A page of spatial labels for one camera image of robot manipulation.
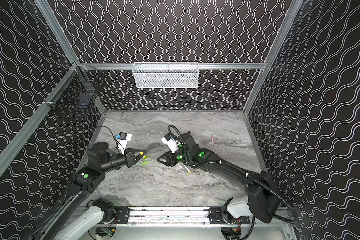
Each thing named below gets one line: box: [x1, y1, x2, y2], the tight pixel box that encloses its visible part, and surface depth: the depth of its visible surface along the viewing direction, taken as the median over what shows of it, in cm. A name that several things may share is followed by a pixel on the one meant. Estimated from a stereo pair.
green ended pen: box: [177, 162, 190, 176], surface depth 92 cm
